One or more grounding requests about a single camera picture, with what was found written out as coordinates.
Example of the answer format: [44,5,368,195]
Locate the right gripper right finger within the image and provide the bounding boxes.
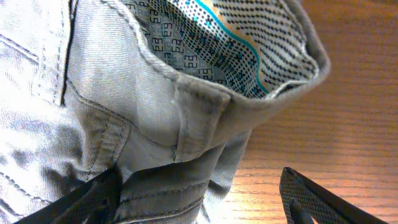
[279,167,387,224]

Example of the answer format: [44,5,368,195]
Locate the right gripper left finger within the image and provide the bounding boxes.
[16,167,121,224]

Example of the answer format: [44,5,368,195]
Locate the grey shorts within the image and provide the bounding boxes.
[1,0,330,223]

